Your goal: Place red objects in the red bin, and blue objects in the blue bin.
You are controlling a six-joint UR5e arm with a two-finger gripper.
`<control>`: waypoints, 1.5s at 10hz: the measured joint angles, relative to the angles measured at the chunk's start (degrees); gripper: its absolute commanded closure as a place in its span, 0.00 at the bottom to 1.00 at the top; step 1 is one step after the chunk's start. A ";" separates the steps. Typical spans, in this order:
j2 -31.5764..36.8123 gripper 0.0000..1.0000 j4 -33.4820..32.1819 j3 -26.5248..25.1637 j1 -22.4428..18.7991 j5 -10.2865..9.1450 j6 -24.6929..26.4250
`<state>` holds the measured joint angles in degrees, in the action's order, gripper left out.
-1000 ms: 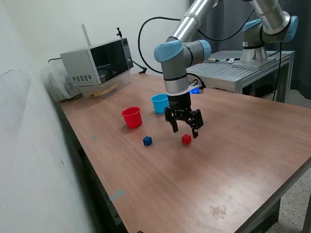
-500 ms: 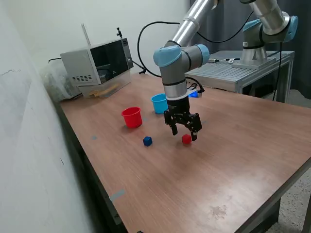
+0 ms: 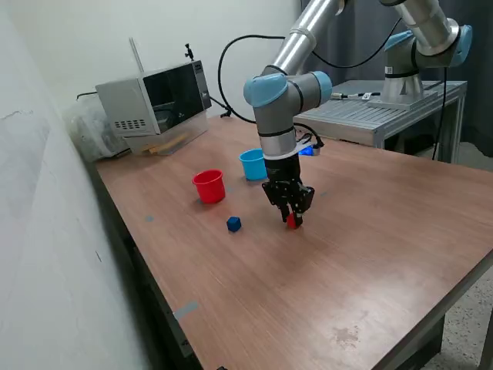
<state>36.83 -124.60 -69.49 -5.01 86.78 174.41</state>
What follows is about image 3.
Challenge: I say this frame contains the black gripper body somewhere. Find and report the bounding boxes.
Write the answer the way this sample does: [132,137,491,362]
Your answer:
[263,153,309,193]

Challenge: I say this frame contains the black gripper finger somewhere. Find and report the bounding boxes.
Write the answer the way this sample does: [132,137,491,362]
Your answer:
[293,186,316,229]
[262,183,290,224]

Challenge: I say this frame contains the blue plastic cup bin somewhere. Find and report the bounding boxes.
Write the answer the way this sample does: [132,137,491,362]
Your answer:
[238,149,270,182]

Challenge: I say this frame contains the red plastic cup bin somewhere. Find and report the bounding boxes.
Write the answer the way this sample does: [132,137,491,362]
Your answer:
[191,169,226,204]

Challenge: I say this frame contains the slotted aluminium robot stand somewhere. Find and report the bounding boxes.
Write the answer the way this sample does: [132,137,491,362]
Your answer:
[293,79,469,165]

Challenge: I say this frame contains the clear plastic box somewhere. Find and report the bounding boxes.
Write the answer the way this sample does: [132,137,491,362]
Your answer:
[125,113,211,157]

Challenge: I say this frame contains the aluminium robot mounting plate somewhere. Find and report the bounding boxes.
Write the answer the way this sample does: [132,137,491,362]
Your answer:
[366,89,439,111]

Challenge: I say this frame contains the light wooden sticks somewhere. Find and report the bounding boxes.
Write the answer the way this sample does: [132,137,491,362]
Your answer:
[140,133,189,155]

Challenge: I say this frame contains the large grey tape strip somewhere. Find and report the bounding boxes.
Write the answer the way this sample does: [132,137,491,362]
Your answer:
[173,300,200,321]

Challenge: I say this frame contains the dark grey curtain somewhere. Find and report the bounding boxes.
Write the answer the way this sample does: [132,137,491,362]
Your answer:
[300,0,493,157]

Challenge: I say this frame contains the silver microwave oven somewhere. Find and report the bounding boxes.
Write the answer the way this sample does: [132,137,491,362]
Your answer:
[95,59,213,136]

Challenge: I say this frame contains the thin white rod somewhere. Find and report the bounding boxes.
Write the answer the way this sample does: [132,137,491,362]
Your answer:
[129,36,146,74]

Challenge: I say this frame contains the translucent plastic bag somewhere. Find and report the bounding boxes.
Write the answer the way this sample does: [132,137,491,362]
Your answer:
[61,94,132,163]

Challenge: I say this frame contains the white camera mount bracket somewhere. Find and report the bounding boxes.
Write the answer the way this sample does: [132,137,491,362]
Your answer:
[263,143,309,161]

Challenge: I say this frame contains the blue-lit wrist camera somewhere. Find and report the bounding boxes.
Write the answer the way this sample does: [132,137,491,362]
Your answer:
[295,133,325,157]

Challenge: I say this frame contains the thin black camera cable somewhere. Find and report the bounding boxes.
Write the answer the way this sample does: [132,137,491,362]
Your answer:
[293,122,323,150]

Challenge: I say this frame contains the black clamp with cable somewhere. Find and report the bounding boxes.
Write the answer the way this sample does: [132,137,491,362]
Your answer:
[210,96,234,119]

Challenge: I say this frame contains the black cable silver connector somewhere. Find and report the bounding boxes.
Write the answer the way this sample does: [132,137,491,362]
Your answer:
[330,90,382,100]

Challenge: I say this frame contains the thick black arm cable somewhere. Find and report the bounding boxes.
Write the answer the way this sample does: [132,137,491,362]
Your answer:
[217,17,450,161]

